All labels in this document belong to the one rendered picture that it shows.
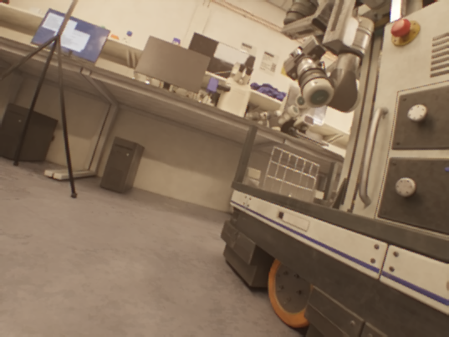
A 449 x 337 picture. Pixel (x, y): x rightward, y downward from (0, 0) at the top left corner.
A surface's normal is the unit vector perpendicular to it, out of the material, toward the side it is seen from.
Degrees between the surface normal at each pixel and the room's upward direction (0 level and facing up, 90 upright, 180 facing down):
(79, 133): 90
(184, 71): 86
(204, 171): 90
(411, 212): 90
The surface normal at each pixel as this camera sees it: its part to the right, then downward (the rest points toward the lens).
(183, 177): 0.23, -0.01
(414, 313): -0.88, -0.29
